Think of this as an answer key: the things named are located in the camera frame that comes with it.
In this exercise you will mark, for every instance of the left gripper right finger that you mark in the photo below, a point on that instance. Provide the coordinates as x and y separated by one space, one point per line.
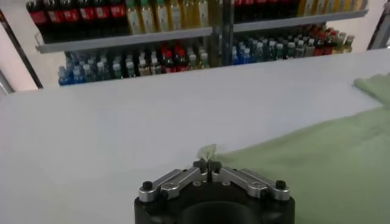
246 181

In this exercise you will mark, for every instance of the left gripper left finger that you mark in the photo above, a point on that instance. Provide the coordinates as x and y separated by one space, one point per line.
179 182

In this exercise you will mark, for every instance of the green polo shirt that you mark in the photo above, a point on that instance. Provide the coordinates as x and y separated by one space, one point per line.
320 167

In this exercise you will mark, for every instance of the dark drink bottle white cap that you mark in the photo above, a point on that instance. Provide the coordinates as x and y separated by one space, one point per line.
300 48
143 66
155 65
310 47

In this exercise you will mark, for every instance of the cola bottle red cap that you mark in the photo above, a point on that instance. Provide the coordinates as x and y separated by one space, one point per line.
102 16
87 17
169 62
328 42
117 16
239 10
261 9
293 6
37 21
320 44
250 10
71 19
182 61
55 19
272 8
283 7

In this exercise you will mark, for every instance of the white label tea bottle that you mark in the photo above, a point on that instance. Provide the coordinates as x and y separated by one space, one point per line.
130 67
117 69
279 51
290 49

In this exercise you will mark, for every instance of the grey metal beverage shelf unit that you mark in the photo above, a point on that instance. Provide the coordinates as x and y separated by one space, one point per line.
122 39
289 22

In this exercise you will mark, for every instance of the grey window frame bar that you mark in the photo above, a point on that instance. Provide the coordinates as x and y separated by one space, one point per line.
4 83

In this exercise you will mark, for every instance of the black frame pole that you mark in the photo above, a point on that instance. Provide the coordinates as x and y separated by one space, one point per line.
21 50

